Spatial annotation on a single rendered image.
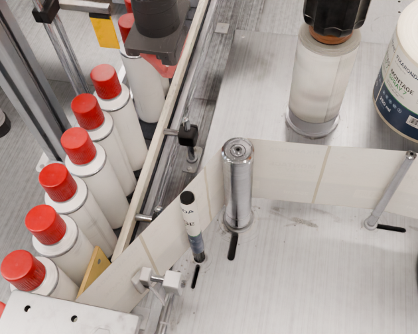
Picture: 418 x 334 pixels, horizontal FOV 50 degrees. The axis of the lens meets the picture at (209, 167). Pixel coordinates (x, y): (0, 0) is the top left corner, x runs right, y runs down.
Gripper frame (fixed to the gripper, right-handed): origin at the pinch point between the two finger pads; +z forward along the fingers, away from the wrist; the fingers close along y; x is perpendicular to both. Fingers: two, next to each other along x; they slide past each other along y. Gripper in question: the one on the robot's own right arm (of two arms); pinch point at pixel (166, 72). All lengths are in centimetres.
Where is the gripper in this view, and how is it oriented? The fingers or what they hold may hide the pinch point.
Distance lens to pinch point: 67.5
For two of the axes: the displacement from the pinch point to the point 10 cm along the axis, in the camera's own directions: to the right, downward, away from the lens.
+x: -9.8, -1.5, 1.5
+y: 2.0, -8.4, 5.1
